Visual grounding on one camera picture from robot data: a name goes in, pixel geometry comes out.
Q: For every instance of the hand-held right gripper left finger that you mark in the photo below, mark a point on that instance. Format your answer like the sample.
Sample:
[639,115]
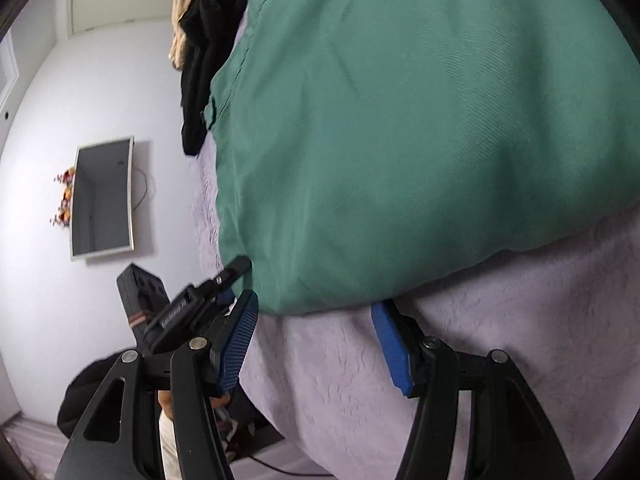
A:
[237,342]

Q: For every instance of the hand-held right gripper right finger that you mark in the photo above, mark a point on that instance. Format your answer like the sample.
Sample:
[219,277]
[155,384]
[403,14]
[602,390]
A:
[395,350]

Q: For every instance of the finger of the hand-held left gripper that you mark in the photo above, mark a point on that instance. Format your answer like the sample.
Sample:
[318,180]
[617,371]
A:
[234,268]
[227,296]

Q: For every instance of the green work jacket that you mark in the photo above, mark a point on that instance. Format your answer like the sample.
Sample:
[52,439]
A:
[400,135]

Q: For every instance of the person's left forearm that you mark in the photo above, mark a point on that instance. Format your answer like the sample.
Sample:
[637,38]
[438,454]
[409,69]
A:
[169,445]

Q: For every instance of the person's left hand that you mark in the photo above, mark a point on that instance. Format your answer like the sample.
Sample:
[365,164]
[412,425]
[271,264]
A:
[165,402]

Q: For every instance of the purple embossed blanket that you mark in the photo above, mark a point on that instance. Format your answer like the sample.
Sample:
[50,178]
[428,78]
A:
[500,335]

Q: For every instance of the black bag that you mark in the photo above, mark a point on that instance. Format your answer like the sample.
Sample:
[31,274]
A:
[80,390]

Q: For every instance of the artificial flower decoration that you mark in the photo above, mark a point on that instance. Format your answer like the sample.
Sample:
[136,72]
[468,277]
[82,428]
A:
[65,200]

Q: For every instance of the black garment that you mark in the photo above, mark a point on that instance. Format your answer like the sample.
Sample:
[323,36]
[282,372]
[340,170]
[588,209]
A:
[200,70]

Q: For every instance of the cream striped garment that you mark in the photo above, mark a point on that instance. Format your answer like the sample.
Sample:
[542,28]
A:
[182,10]

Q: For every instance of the white door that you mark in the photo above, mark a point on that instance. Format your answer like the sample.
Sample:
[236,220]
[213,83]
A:
[120,2]

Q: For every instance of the wall-mounted television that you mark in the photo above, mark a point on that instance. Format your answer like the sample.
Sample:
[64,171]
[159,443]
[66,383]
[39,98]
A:
[100,200]

